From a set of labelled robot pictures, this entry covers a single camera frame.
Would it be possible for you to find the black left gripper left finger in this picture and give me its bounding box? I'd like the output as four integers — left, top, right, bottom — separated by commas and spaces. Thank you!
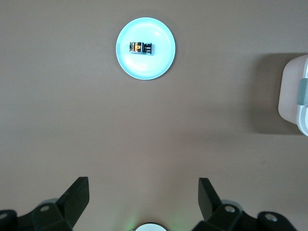
0, 177, 90, 231

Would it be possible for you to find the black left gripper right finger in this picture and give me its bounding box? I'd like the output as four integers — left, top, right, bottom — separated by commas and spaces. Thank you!
192, 177, 296, 231

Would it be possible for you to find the orange and black switch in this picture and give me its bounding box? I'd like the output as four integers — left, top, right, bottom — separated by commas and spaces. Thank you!
129, 41, 154, 56

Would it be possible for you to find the white lidded storage box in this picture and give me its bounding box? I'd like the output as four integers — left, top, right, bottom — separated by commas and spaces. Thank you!
278, 54, 308, 138

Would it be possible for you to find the light blue round plate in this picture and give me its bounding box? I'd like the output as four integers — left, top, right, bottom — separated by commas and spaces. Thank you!
115, 16, 177, 81

